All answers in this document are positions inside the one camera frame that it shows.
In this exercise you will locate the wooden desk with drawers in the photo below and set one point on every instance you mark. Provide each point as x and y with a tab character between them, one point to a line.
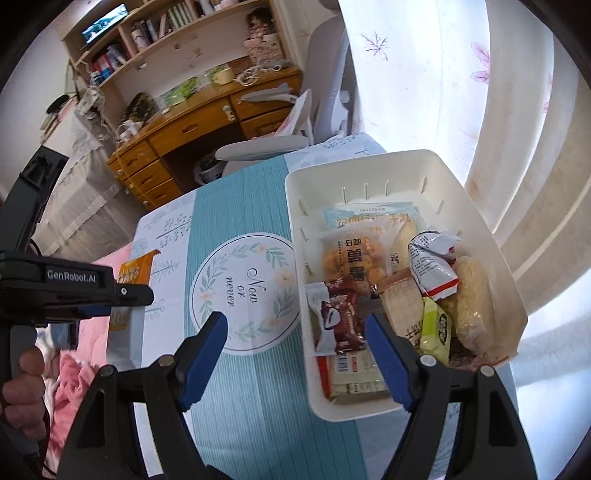
156	165

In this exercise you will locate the person's left hand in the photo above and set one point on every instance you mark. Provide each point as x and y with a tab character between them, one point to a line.
24	408

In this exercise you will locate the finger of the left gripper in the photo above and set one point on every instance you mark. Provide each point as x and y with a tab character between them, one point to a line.
92	311

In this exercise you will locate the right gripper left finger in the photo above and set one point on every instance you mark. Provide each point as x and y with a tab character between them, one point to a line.
103	441

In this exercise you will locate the round yellow cake pack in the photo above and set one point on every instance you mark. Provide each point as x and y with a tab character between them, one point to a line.
471	307

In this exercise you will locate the wooden bookshelf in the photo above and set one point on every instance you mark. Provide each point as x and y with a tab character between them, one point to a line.
212	37

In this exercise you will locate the yellow puff balls snack pack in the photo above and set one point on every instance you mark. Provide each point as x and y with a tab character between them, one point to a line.
360	252

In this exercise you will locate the grey office chair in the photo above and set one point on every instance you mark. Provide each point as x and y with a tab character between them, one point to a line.
321	111

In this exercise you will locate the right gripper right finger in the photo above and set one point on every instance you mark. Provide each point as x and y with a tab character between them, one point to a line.
490	442

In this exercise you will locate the orange white oats bar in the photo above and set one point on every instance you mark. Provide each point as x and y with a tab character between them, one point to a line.
126	318

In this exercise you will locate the white red snack pouch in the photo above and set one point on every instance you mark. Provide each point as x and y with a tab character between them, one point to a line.
431	258

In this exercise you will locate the black trash bin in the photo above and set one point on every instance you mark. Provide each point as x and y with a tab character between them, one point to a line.
208	169

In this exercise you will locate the toast bread snack pack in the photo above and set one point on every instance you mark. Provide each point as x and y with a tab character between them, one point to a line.
400	222

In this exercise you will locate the pink quilt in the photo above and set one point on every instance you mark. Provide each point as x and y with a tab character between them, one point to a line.
69	374

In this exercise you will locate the green yellow snack bar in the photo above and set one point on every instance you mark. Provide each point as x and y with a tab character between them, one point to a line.
436	331

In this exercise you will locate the brown chocolate snack pack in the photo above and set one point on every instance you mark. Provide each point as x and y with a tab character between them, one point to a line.
338	328

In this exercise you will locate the beige bread slice pack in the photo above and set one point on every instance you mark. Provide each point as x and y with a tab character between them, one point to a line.
403	302

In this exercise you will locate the white paper bag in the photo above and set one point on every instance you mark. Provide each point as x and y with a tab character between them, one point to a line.
298	121

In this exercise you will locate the white floral curtain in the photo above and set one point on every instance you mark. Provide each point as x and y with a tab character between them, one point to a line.
500	90

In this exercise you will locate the teal white tablecloth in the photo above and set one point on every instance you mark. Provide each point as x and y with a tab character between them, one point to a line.
245	246

